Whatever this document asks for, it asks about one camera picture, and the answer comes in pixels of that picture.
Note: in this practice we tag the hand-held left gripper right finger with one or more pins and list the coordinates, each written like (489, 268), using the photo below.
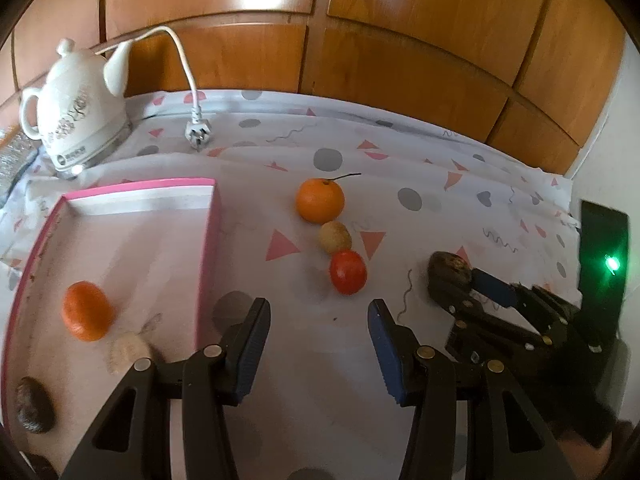
(387, 350)

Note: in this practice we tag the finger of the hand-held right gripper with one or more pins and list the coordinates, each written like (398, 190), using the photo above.
(462, 305)
(492, 284)

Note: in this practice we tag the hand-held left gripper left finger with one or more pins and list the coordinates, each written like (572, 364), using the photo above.
(250, 355)

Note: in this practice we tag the dark brown water chestnut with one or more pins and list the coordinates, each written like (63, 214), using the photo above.
(447, 264)
(32, 405)

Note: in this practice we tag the pale root slice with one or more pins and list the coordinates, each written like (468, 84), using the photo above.
(125, 355)

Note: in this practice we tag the pink shallow box tray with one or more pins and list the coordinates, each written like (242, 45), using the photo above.
(150, 260)

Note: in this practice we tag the large orange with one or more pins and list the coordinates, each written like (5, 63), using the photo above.
(86, 310)

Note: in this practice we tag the person's right forearm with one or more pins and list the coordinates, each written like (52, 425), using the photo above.
(585, 457)

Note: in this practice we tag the red tomato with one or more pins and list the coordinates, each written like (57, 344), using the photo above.
(348, 272)

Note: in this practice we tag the brown kiwi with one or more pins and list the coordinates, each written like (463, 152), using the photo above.
(335, 236)

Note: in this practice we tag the small orange with stem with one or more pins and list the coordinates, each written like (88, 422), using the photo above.
(320, 200)

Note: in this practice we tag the white patterned tablecloth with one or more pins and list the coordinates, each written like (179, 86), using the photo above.
(300, 130)

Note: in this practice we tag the wooden panelled cabinet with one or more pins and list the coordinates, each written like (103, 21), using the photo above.
(400, 60)

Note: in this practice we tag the white ceramic electric kettle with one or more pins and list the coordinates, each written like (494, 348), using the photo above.
(70, 110)

